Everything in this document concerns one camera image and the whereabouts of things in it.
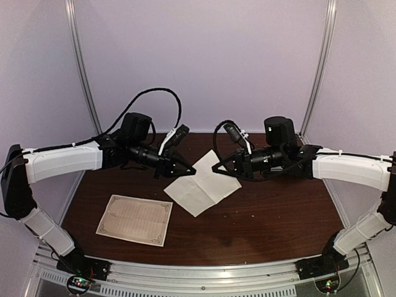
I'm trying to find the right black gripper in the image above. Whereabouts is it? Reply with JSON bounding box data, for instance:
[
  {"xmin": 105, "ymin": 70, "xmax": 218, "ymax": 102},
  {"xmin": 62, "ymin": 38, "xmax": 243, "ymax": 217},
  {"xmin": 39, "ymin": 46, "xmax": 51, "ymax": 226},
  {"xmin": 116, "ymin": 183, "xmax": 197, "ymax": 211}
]
[{"xmin": 212, "ymin": 146, "xmax": 286, "ymax": 181}]

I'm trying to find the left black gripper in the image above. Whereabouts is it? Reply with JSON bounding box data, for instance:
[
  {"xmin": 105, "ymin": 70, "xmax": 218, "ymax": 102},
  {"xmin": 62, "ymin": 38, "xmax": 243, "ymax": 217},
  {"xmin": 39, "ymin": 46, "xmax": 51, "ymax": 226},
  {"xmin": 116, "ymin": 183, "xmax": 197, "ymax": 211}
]
[{"xmin": 129, "ymin": 140, "xmax": 196, "ymax": 181}]

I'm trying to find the beige letter paper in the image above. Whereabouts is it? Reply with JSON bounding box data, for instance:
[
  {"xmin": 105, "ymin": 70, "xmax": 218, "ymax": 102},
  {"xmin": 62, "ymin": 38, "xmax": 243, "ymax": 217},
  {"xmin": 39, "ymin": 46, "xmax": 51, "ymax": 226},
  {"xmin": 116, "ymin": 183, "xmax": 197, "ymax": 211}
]
[
  {"xmin": 96, "ymin": 194, "xmax": 173, "ymax": 247},
  {"xmin": 164, "ymin": 150, "xmax": 242, "ymax": 217}
]

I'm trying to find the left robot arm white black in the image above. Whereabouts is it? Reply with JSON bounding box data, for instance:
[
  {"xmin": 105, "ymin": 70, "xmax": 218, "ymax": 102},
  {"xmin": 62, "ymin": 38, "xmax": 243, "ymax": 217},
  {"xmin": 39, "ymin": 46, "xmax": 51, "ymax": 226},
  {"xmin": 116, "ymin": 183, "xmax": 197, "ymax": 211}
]
[{"xmin": 1, "ymin": 113, "xmax": 196, "ymax": 275}]

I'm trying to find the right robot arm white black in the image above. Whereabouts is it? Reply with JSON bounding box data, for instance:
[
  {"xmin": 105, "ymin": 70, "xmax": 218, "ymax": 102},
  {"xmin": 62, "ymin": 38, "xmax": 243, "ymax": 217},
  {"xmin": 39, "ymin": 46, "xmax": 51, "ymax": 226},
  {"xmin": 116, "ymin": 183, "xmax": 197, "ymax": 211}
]
[{"xmin": 212, "ymin": 116, "xmax": 395, "ymax": 273}]

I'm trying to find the right circuit board with leds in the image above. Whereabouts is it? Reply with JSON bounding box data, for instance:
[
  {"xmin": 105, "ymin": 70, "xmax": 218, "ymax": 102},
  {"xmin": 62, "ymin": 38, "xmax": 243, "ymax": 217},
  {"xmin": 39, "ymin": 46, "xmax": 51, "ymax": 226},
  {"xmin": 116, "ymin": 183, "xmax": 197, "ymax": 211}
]
[{"xmin": 315, "ymin": 276, "xmax": 340, "ymax": 294}]

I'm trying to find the circuit board with leds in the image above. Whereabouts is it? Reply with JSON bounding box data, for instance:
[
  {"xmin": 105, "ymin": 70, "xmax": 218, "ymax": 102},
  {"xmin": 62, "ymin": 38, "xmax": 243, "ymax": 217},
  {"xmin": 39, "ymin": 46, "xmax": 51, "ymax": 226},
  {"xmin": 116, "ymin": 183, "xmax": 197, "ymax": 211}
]
[
  {"xmin": 66, "ymin": 275, "xmax": 92, "ymax": 295},
  {"xmin": 315, "ymin": 276, "xmax": 340, "ymax": 294}
]

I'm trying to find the left circuit board with leds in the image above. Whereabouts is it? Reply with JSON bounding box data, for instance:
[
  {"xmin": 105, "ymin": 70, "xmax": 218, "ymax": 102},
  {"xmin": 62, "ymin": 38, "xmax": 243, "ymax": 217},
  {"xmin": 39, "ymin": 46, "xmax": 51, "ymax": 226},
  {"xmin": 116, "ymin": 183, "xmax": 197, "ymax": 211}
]
[{"xmin": 66, "ymin": 275, "xmax": 92, "ymax": 295}]

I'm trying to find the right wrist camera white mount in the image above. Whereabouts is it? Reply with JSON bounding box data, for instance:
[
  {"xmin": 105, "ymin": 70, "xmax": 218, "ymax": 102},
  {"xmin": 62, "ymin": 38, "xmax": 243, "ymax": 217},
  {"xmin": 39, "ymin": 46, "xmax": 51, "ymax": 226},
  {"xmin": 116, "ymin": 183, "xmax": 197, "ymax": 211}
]
[{"xmin": 224, "ymin": 123, "xmax": 252, "ymax": 154}]

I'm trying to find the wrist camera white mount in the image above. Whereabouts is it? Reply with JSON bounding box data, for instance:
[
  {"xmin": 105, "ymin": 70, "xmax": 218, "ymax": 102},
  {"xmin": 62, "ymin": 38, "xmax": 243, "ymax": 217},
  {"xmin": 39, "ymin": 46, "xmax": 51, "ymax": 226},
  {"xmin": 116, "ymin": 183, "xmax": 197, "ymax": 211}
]
[
  {"xmin": 224, "ymin": 123, "xmax": 252, "ymax": 154},
  {"xmin": 158, "ymin": 124, "xmax": 189, "ymax": 156}
]

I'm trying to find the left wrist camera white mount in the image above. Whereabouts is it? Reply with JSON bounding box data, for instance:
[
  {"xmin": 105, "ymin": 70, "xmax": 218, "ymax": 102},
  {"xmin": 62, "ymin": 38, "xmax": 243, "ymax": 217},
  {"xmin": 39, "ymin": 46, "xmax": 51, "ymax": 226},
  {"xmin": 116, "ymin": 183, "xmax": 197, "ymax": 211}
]
[{"xmin": 158, "ymin": 124, "xmax": 189, "ymax": 156}]

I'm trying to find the right black cable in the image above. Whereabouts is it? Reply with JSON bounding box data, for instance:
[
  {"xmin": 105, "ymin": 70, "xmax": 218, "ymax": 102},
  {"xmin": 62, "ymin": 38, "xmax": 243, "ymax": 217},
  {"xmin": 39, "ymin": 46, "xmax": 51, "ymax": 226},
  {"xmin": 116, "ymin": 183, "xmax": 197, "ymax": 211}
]
[{"xmin": 212, "ymin": 119, "xmax": 239, "ymax": 170}]

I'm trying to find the black cable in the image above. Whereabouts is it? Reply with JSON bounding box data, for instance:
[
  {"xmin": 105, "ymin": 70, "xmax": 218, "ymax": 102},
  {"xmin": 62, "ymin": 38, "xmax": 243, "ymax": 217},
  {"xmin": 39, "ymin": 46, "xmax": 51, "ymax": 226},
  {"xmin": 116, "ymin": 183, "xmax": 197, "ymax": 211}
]
[
  {"xmin": 95, "ymin": 88, "xmax": 183, "ymax": 139},
  {"xmin": 212, "ymin": 119, "xmax": 239, "ymax": 170}
]

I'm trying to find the left black cable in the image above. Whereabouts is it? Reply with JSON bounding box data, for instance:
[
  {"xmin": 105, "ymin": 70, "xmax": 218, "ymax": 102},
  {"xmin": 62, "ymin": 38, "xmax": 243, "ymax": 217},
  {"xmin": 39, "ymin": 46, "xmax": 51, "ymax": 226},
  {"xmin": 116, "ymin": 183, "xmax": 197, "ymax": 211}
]
[{"xmin": 95, "ymin": 88, "xmax": 183, "ymax": 139}]

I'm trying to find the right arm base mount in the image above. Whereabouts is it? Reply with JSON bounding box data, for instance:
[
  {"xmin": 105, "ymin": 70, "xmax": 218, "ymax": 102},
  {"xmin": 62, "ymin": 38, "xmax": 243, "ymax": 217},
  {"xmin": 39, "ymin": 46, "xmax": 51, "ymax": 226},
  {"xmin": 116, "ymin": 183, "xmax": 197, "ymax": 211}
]
[{"xmin": 296, "ymin": 255, "xmax": 349, "ymax": 280}]

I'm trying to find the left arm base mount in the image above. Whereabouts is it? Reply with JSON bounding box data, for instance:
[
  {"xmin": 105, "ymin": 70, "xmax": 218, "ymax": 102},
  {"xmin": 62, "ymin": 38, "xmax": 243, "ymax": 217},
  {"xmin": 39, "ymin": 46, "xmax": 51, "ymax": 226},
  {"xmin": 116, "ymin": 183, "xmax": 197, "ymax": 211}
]
[{"xmin": 56, "ymin": 257, "xmax": 110, "ymax": 281}]

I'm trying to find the right aluminium frame post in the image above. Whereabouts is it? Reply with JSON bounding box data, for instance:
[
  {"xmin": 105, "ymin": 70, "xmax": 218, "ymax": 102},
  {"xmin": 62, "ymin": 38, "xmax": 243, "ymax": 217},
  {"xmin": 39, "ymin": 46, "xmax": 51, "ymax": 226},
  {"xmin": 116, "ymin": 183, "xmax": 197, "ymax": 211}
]
[{"xmin": 299, "ymin": 0, "xmax": 337, "ymax": 141}]

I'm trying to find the aluminium frame post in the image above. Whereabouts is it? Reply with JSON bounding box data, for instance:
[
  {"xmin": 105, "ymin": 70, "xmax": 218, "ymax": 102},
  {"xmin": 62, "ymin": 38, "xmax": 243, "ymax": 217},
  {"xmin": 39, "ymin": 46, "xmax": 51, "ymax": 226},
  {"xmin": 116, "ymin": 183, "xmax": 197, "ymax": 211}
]
[
  {"xmin": 64, "ymin": 0, "xmax": 103, "ymax": 135},
  {"xmin": 299, "ymin": 0, "xmax": 337, "ymax": 141}
]

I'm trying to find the front aluminium rail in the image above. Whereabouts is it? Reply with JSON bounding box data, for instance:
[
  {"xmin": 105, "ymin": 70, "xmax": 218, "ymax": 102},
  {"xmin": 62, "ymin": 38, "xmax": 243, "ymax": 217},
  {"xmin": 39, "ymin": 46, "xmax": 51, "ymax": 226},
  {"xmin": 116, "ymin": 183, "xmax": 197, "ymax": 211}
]
[{"xmin": 22, "ymin": 252, "xmax": 384, "ymax": 296}]

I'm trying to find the left aluminium frame post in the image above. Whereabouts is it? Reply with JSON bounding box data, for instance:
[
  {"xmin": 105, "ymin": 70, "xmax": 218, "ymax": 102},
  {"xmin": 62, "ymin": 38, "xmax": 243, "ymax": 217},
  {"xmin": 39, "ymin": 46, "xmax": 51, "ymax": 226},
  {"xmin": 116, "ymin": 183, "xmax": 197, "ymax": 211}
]
[{"xmin": 64, "ymin": 0, "xmax": 103, "ymax": 135}]

